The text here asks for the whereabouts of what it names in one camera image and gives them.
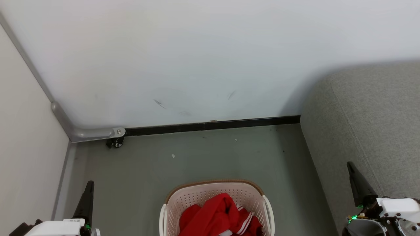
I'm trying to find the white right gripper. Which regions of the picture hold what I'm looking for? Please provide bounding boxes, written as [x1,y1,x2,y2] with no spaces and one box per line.
[343,161,420,236]

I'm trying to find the grey fabric sofa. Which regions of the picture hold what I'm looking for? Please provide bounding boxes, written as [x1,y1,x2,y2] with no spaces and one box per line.
[300,61,420,236]

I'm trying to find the beige partition panel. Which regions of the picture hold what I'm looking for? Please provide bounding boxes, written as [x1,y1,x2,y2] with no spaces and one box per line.
[0,25,70,236]

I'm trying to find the black baseboard strip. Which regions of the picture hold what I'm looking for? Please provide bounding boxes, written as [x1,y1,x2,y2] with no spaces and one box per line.
[125,115,301,137]

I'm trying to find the red garment white stripes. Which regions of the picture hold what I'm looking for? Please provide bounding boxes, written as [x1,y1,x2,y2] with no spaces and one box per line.
[197,193,263,236]

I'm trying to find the grey metal partition frame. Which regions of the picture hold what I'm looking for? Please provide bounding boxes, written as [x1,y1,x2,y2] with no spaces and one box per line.
[0,11,126,220]

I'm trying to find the cream perforated laundry basket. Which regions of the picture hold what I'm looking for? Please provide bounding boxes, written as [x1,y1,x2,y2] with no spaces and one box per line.
[159,179,275,236]

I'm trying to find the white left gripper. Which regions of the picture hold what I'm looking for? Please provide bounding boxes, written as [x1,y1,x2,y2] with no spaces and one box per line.
[25,181,101,236]

